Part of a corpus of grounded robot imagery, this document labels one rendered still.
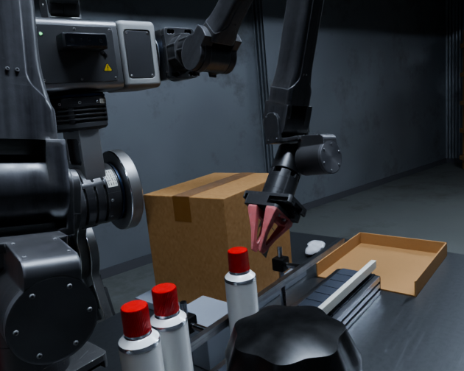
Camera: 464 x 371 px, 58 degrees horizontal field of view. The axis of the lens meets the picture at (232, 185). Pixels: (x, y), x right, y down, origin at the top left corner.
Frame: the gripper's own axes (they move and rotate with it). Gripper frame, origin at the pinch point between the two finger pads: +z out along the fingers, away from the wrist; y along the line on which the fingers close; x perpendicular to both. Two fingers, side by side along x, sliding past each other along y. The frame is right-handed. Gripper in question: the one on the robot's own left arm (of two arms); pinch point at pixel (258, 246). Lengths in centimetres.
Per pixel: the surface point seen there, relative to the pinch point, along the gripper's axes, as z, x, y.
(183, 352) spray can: 19.6, -12.9, 3.6
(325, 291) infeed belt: -1.4, 30.7, -0.8
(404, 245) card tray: -28, 68, 2
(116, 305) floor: 21, 146, -207
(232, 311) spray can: 11.7, -2.0, 0.7
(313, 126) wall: -247, 311, -212
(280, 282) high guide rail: 2.2, 13.9, -2.3
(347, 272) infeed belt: -9.2, 39.8, -1.2
